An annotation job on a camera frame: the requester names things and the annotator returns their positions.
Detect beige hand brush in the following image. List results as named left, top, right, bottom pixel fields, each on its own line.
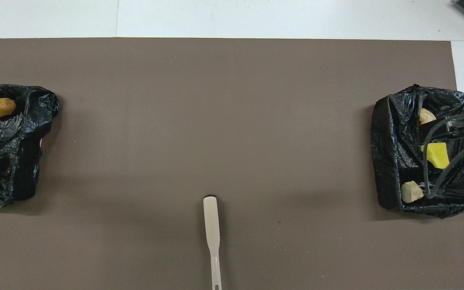
left=203, top=196, right=222, bottom=290

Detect pale yellow bumpy sponge chunk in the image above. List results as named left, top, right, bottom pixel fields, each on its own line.
left=419, top=108, right=437, bottom=125

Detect brown table mat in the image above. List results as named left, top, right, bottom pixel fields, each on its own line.
left=0, top=37, right=464, bottom=290

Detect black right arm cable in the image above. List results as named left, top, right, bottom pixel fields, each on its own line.
left=422, top=114, right=464, bottom=199

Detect plain yellow sponge piece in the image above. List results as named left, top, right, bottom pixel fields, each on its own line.
left=420, top=142, right=451, bottom=170

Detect orange striped sponge chunk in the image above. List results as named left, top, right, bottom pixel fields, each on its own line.
left=401, top=181, right=424, bottom=204

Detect black bag lined bin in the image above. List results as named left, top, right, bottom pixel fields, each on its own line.
left=0, top=83, right=60, bottom=208
left=370, top=84, right=464, bottom=219

